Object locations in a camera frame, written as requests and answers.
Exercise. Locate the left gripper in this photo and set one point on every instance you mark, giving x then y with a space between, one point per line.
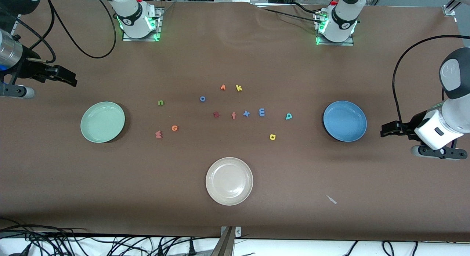
414 124

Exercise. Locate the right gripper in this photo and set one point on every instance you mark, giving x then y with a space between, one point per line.
26 69

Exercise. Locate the red foam letter w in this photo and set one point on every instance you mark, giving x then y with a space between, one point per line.
158 135

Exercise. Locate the blue foam letter E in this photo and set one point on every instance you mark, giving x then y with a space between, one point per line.
260 112

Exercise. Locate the blue plate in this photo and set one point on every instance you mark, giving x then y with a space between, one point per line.
345 131

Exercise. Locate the green plate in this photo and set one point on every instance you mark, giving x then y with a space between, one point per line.
99 127

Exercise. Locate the white paper scrap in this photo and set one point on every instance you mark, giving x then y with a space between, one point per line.
331 199

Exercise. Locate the aluminium profile corner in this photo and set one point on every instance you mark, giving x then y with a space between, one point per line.
449 9

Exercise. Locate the beige plate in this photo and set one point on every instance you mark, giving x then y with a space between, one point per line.
229 180

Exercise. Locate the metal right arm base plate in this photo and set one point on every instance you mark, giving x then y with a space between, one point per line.
126 38

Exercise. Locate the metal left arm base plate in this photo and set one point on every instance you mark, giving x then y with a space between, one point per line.
349 43

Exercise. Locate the metal table edge bracket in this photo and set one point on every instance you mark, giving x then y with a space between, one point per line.
226 245

